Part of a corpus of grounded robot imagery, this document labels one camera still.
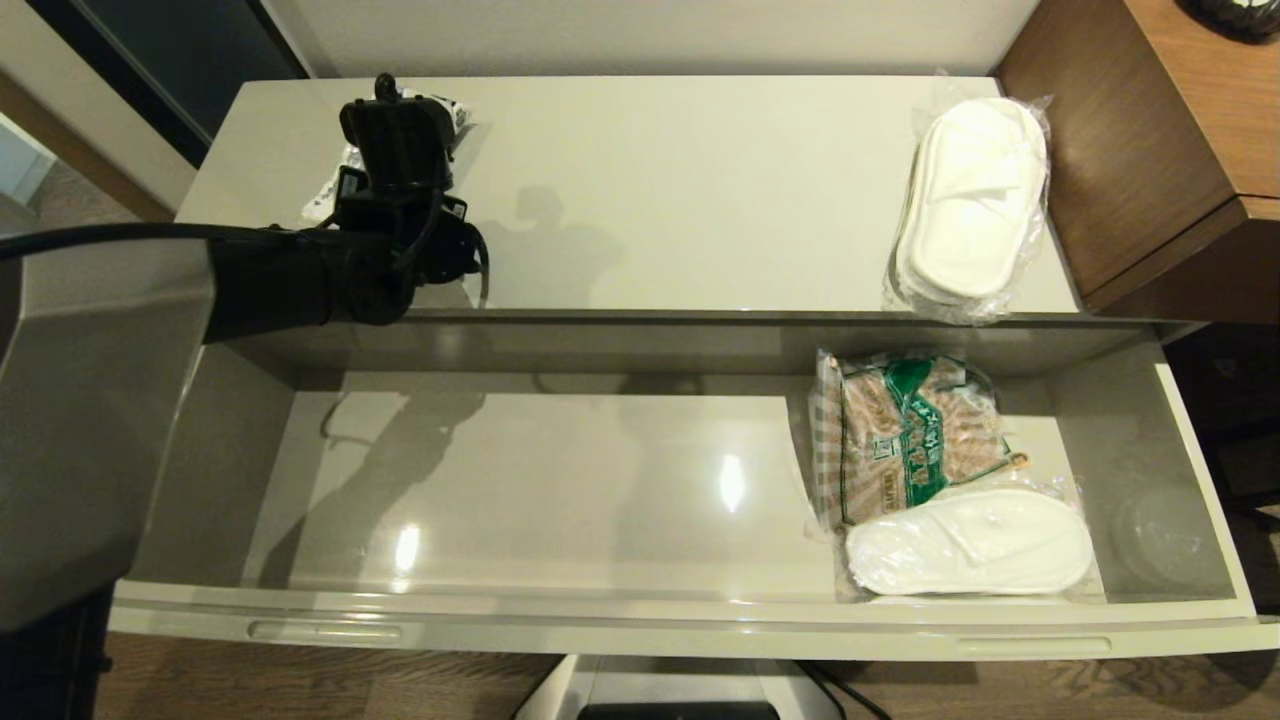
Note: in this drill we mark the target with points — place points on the white slippers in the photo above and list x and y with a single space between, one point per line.
970 545
970 200

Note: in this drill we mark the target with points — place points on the white slippers in flat bag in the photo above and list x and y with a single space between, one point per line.
970 545

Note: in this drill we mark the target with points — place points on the brown wooden desk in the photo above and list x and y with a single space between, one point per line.
1130 130

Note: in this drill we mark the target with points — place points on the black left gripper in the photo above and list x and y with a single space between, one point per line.
420 245

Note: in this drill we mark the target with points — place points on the black round object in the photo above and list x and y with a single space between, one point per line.
1240 15

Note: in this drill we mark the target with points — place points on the brown wooden baseboard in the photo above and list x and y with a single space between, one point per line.
90 150

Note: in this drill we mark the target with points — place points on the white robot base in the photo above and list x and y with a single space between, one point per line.
680 690

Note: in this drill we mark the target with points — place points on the green brown snack bag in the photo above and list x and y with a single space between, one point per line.
900 440

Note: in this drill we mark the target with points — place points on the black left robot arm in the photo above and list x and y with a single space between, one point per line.
90 400

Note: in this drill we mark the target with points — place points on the open grey drawer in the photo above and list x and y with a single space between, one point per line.
600 480

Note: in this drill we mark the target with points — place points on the white tissue pack blue print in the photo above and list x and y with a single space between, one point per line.
322 205

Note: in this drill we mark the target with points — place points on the dark glass door panel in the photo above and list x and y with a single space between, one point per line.
180 60

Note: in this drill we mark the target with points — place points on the glossy grey cabinet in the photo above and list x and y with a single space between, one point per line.
700 200

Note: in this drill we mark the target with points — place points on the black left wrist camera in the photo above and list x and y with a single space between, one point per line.
400 130

